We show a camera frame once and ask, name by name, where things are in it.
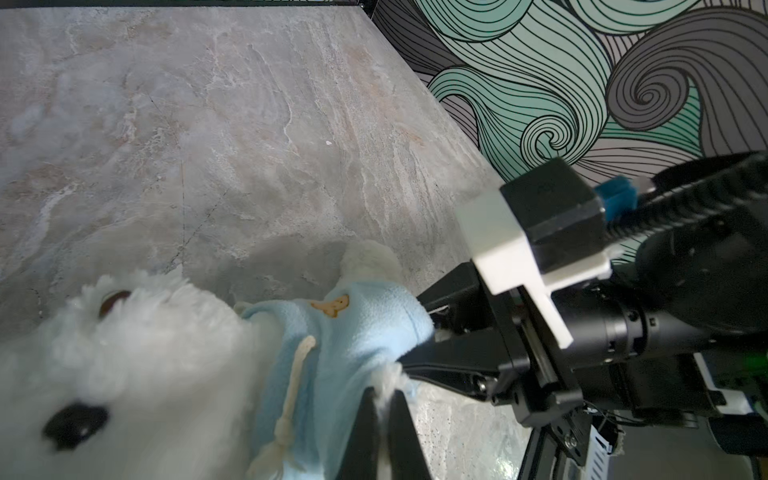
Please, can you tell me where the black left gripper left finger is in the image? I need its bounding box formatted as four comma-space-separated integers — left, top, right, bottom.
336, 387, 381, 480

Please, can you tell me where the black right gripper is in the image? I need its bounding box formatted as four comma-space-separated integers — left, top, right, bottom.
401, 262, 719, 427

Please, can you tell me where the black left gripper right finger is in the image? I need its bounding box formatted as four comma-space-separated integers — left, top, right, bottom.
387, 390, 432, 480

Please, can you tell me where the white plush teddy bear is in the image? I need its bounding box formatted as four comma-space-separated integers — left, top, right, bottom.
1, 241, 413, 479

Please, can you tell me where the light blue fleece hoodie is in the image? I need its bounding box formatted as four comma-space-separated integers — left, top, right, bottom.
241, 281, 434, 479

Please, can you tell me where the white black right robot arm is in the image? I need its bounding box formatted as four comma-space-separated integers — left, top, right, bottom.
401, 151, 767, 462

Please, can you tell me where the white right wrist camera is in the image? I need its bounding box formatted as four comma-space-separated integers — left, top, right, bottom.
456, 159, 640, 349

